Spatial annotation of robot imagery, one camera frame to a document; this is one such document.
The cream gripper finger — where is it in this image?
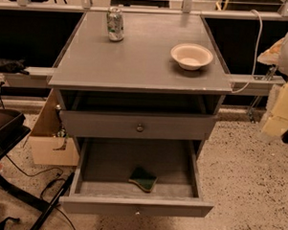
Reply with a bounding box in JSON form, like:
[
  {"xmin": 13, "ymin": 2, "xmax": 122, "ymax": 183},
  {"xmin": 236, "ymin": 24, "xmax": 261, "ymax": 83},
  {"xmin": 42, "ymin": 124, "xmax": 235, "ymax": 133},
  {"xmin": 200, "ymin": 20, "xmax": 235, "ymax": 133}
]
[
  {"xmin": 262, "ymin": 82, "xmax": 288, "ymax": 137},
  {"xmin": 257, "ymin": 38, "xmax": 284, "ymax": 65}
]

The green yellow sponge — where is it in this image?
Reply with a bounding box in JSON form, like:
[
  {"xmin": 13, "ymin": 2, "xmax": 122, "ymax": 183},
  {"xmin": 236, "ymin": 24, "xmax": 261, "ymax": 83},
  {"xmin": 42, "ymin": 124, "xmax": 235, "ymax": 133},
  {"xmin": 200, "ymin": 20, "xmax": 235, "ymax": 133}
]
[{"xmin": 128, "ymin": 167, "xmax": 158, "ymax": 193}]

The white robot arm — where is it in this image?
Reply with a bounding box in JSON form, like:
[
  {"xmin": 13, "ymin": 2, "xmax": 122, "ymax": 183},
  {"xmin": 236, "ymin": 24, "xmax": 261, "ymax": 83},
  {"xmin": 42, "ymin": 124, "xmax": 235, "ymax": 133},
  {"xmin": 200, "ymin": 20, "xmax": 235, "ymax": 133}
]
[{"xmin": 257, "ymin": 33, "xmax": 288, "ymax": 137}]

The closed middle drawer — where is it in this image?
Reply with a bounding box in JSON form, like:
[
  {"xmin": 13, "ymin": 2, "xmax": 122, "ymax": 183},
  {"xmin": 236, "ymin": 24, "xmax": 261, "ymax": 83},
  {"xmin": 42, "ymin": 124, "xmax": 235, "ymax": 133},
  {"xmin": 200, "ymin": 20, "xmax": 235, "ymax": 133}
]
[{"xmin": 59, "ymin": 110, "xmax": 216, "ymax": 141}]

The grey wooden drawer cabinet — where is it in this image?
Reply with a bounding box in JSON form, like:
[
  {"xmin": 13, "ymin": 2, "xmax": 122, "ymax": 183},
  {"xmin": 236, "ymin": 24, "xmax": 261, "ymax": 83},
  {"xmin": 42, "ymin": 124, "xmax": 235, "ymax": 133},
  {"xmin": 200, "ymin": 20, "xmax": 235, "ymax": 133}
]
[{"xmin": 50, "ymin": 11, "xmax": 232, "ymax": 218}]

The open bottom drawer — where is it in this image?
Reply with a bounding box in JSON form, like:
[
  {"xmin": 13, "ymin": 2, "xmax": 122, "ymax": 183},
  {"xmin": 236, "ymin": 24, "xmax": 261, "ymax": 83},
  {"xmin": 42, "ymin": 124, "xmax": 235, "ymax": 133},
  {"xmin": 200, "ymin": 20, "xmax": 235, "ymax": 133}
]
[{"xmin": 59, "ymin": 138, "xmax": 213, "ymax": 218}]

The white paper bowl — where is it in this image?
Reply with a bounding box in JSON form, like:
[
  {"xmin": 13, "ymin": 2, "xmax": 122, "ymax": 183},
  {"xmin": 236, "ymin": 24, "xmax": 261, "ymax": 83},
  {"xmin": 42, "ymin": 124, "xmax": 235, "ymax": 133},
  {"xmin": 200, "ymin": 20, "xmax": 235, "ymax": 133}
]
[{"xmin": 170, "ymin": 43, "xmax": 213, "ymax": 71}]

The crushed green soda can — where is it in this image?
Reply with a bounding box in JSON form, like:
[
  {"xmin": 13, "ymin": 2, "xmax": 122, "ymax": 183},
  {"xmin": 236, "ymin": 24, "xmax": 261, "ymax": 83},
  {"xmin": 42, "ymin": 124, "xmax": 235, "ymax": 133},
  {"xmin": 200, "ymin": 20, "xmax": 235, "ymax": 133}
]
[{"xmin": 106, "ymin": 7, "xmax": 124, "ymax": 42}]

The cardboard box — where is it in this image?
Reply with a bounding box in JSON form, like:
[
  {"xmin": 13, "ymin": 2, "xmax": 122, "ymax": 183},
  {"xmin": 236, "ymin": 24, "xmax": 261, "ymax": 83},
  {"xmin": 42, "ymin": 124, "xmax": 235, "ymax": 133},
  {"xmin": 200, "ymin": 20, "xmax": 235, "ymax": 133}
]
[{"xmin": 28, "ymin": 90, "xmax": 79, "ymax": 167}]

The white cable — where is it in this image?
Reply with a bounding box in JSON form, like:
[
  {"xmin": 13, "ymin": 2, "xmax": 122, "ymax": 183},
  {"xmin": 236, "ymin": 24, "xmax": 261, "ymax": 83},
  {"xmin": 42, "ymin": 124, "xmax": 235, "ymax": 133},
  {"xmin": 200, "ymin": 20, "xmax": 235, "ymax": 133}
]
[{"xmin": 232, "ymin": 8, "xmax": 265, "ymax": 95}]

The aluminium rail frame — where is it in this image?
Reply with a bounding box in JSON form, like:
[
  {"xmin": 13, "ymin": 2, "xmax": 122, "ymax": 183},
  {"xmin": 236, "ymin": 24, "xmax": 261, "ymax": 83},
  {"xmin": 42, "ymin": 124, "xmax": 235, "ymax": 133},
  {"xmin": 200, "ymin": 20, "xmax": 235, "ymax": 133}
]
[{"xmin": 0, "ymin": 0, "xmax": 288, "ymax": 100}]

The black floor cable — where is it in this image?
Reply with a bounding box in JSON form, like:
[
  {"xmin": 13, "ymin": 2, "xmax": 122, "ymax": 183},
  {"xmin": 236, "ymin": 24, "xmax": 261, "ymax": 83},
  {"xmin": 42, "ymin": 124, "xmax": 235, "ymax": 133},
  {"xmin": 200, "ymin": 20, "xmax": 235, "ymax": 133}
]
[{"xmin": 1, "ymin": 153, "xmax": 83, "ymax": 230}]

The black stand frame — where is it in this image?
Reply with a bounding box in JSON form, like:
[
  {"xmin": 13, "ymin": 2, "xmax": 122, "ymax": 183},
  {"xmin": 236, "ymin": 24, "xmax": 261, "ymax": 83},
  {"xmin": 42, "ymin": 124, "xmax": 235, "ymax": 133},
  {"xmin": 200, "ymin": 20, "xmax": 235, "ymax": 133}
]
[{"xmin": 0, "ymin": 107, "xmax": 79, "ymax": 230}]

